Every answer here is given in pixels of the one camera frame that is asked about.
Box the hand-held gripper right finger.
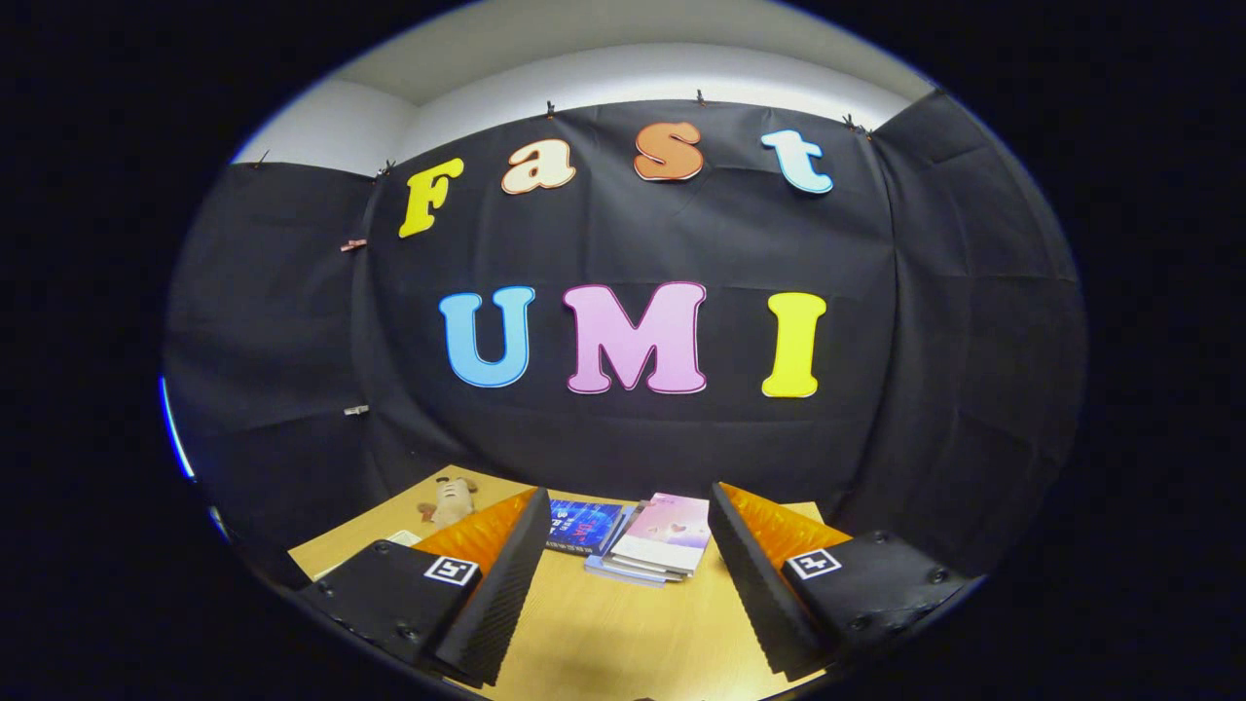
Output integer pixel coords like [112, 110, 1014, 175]
[708, 482, 974, 683]

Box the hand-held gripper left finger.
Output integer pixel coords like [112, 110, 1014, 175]
[297, 487, 553, 687]

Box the beige fabric storage box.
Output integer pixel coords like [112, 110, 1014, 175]
[310, 529, 423, 582]

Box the brown plush toy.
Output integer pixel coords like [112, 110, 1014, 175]
[419, 476, 479, 530]

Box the pink cover book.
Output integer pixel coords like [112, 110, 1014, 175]
[608, 493, 713, 576]

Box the blue cover book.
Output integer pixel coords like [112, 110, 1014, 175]
[545, 499, 625, 555]

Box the grey cover book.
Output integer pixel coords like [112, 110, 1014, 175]
[596, 506, 687, 583]

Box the light blue book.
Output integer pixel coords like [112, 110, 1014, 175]
[584, 526, 673, 588]

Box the black backdrop cloth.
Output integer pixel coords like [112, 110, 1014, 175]
[161, 88, 1089, 585]

